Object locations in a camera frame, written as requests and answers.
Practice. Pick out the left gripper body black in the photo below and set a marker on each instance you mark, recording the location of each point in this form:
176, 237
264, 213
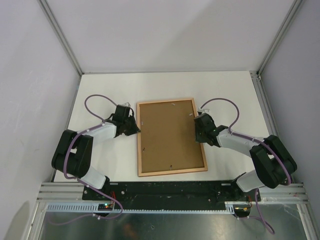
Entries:
130, 128

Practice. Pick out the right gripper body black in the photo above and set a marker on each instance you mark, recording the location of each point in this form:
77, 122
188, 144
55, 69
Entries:
199, 135

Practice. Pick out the orange wooden picture frame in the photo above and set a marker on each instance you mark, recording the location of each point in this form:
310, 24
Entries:
138, 140

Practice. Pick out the brown frame backing board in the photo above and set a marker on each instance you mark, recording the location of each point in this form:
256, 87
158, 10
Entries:
170, 137

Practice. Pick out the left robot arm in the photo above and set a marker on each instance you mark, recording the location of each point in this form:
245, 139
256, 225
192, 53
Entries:
73, 153

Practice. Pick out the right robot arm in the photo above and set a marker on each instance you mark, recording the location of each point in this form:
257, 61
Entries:
273, 164

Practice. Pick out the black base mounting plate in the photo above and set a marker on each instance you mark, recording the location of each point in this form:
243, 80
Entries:
175, 195

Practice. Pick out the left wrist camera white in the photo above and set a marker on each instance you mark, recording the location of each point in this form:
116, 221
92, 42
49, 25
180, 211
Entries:
126, 104

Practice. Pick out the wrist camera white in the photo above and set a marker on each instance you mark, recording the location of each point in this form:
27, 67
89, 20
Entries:
203, 110
126, 104

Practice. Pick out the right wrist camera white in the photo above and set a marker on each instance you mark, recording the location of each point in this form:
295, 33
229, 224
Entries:
203, 110

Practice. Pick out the aluminium right side rail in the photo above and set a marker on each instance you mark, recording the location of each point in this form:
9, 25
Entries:
264, 103

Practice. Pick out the aluminium rail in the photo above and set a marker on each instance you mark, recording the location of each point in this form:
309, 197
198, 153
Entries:
264, 103
72, 192

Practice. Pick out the grey slotted cable duct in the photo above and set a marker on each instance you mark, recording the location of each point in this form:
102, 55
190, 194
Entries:
96, 207

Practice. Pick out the aluminium front rail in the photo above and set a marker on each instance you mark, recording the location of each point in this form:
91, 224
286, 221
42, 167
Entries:
72, 192

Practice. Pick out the left aluminium corner post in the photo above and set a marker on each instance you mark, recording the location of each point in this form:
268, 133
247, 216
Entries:
51, 18

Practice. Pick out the aluminium corner post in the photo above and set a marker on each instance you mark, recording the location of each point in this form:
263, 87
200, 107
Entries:
51, 18
281, 33

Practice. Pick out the right aluminium corner post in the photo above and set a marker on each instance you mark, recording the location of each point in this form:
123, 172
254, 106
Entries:
281, 33

